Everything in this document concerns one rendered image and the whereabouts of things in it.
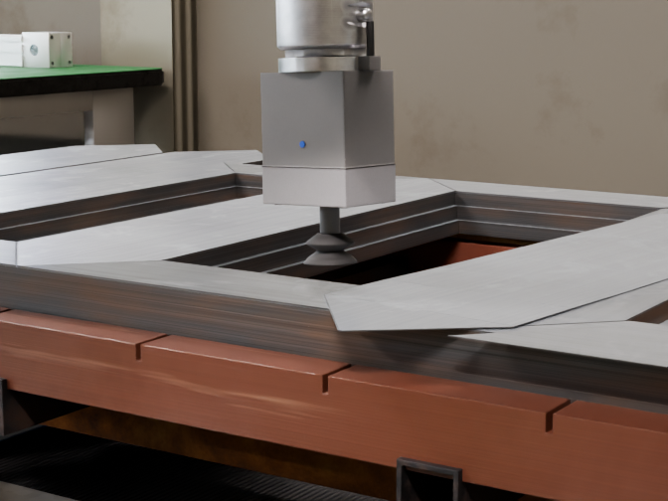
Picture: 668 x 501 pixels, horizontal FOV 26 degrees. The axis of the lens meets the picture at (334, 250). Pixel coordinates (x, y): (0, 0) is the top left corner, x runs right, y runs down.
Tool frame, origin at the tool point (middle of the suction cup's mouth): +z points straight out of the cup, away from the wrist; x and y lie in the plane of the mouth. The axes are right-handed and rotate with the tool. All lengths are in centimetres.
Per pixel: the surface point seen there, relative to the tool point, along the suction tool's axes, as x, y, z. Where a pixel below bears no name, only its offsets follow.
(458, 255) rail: -59, 28, 7
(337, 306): 2.5, -2.6, 3.0
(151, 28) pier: -232, 258, -32
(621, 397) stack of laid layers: 0.6, -25.9, 7.6
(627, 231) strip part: -44.6, -2.8, 1.5
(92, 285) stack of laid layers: 5.7, 21.7, 2.7
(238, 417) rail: 7.9, 3.2, 11.4
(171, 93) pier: -233, 252, -11
